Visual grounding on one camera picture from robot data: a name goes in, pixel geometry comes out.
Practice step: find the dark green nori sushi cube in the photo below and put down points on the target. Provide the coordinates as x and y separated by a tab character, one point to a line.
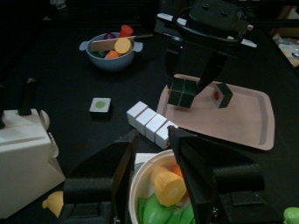
181	92

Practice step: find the orange toy food piece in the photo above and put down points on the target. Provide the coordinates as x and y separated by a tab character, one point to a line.
112	54

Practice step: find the sushi piece with red centre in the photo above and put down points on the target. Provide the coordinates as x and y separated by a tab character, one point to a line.
221	95

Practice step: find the row of white rice blocks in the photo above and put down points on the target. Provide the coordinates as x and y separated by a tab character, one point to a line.
151	124

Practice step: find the small orange toy piece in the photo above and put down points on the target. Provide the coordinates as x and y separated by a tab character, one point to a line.
176	171

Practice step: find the bright green toy piece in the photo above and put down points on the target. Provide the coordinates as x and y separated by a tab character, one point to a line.
291	215

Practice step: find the yellow toy food piece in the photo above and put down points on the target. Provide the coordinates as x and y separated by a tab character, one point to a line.
53	202

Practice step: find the blue toy pot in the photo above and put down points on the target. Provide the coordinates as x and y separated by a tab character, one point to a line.
111	62

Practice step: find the red orange toy carrot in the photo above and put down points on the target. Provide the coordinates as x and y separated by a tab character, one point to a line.
125	30

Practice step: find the yellow round toy slice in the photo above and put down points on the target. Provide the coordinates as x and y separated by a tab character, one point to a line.
123	46

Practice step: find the black upright slab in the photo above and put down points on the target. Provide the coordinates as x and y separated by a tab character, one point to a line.
27	96

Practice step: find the toy wooden knife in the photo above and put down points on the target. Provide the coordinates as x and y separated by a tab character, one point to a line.
107	45

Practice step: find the cluttered background gear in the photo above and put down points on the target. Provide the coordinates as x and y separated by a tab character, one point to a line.
287	48

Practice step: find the pink plastic tray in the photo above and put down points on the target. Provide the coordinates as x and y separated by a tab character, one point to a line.
233	122

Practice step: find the yellow toy corn piece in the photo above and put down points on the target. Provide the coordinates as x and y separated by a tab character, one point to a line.
168	185

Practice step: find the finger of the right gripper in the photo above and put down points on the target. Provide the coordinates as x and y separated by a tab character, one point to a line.
172	65
212	70

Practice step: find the dark green toy food piece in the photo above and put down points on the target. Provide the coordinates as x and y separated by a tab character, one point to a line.
99	54

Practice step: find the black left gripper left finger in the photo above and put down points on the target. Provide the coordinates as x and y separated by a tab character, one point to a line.
93	180

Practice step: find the white round bowl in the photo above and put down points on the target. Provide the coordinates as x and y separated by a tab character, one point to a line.
133	189

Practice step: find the sushi piece with green centre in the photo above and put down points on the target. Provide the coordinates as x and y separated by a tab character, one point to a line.
100	105

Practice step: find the light green toy vegetable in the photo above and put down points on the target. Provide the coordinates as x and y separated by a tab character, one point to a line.
155	210
185	215

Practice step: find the white toy toaster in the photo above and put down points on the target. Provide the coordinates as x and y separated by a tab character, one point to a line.
23	163

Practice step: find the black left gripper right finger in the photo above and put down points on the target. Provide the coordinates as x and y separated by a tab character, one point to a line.
217	180

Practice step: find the purple toy eggplant piece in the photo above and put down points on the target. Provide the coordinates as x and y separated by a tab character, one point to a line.
108	36

